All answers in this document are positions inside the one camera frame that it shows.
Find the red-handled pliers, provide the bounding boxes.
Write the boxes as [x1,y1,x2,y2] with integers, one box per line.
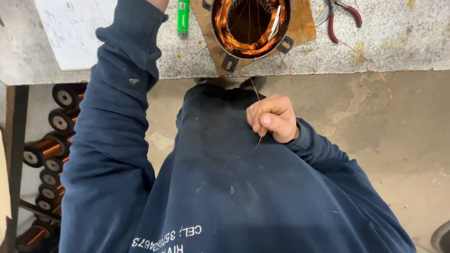
[314,0,363,44]

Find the rack of copper wire spools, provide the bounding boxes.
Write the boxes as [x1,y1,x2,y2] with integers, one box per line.
[16,83,88,253]

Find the long thin copper wire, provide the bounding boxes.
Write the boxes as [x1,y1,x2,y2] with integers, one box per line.
[316,30,392,106]

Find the person's right hand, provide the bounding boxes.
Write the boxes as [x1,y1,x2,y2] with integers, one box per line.
[246,94,300,144]

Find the dark round object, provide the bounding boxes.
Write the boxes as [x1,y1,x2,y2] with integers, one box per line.
[431,221,450,253]

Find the motor stator with copper windings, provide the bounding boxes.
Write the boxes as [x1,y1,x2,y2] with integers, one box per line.
[202,0,294,73]

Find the white paper sheet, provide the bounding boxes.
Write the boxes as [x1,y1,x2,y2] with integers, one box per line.
[34,0,118,71]

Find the beige board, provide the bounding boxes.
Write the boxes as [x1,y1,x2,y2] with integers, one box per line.
[0,129,12,246]

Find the brown cardboard piece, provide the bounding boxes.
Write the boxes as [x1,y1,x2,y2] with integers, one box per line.
[190,0,317,77]

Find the black metal table frame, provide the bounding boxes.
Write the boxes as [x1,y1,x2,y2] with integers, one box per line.
[5,85,30,253]

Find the navy blue sweatshirt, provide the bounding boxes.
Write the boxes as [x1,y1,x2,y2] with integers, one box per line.
[58,83,417,253]

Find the green lighter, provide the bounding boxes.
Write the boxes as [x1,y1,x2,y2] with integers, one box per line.
[177,0,190,39]

